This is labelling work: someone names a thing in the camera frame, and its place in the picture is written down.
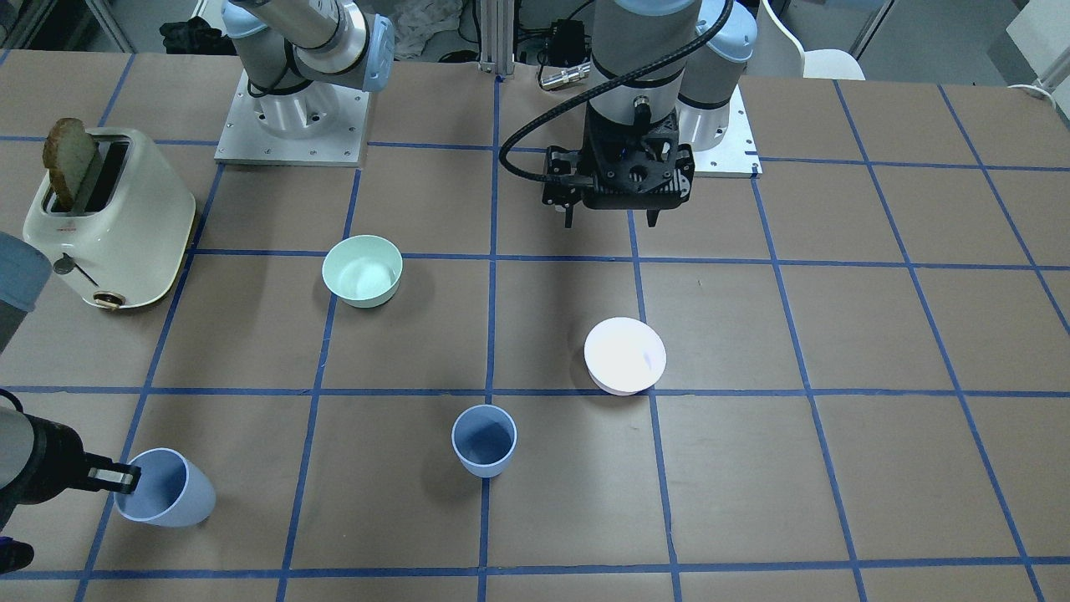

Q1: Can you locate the pink bowl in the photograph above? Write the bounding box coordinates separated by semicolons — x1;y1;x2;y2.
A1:
583;317;666;396

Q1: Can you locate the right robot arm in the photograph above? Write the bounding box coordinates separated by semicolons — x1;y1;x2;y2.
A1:
1;233;141;525

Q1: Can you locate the blue cup standing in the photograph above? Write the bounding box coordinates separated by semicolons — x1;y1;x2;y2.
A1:
450;404;519;477

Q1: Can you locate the mint green bowl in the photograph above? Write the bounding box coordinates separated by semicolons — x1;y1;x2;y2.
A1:
321;235;404;309

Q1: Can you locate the aluminium frame post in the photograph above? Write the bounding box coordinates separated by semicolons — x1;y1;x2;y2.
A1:
471;0;517;80

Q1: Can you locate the white chair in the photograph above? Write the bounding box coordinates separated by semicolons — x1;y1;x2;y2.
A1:
745;1;866;81

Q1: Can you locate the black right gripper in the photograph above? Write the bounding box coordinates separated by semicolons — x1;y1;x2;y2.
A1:
17;418;141;504

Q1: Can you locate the cream white toaster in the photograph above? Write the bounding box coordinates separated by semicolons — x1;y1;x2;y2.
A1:
22;127;197;311

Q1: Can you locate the toast slice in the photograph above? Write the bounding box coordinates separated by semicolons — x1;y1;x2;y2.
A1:
42;117;97;211

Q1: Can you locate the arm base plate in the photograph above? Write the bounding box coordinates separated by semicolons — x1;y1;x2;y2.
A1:
214;74;375;168
676;84;763;177

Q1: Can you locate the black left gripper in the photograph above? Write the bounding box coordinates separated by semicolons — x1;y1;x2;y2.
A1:
542;107;696;229

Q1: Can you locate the blue cup carried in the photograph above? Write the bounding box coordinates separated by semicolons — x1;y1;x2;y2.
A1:
114;448;217;528

